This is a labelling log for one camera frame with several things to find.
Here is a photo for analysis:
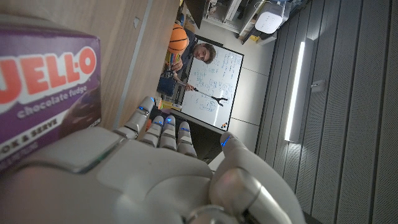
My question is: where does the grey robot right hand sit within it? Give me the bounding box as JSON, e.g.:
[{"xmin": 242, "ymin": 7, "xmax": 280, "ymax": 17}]
[{"xmin": 0, "ymin": 95, "xmax": 307, "ymax": 224}]

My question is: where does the purple Jell-O pudding box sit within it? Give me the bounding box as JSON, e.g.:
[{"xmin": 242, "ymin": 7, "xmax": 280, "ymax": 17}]
[{"xmin": 0, "ymin": 15, "xmax": 102, "ymax": 171}]

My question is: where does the small grey ceiling sensor box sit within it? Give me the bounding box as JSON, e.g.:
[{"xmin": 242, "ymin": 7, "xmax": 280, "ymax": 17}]
[{"xmin": 310, "ymin": 79, "xmax": 326, "ymax": 93}]

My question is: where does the dark blue bag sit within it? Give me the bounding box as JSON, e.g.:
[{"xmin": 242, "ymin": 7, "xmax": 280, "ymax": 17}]
[{"xmin": 156, "ymin": 70, "xmax": 177, "ymax": 97}]

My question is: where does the black reacher grabber tool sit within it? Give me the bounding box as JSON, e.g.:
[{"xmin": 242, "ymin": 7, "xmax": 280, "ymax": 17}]
[{"xmin": 192, "ymin": 88, "xmax": 229, "ymax": 108}]

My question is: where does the dark-haired man in navy shirt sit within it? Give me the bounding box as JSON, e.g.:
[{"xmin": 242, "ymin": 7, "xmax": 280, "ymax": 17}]
[{"xmin": 169, "ymin": 29, "xmax": 217, "ymax": 91}]

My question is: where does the orange basketball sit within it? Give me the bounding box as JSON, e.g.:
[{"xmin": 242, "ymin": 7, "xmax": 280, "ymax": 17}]
[{"xmin": 167, "ymin": 24, "xmax": 190, "ymax": 55}]

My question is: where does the long ceiling light strip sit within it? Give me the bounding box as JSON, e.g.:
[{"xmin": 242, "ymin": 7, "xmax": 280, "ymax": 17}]
[{"xmin": 284, "ymin": 40, "xmax": 307, "ymax": 142}]

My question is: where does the white air purifier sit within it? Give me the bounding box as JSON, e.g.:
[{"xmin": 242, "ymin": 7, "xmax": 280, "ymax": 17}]
[{"xmin": 254, "ymin": 0, "xmax": 286, "ymax": 35}]

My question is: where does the large wall whiteboard with writing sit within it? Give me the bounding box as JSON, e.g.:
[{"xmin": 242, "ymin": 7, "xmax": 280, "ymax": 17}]
[{"xmin": 180, "ymin": 39, "xmax": 245, "ymax": 131}]

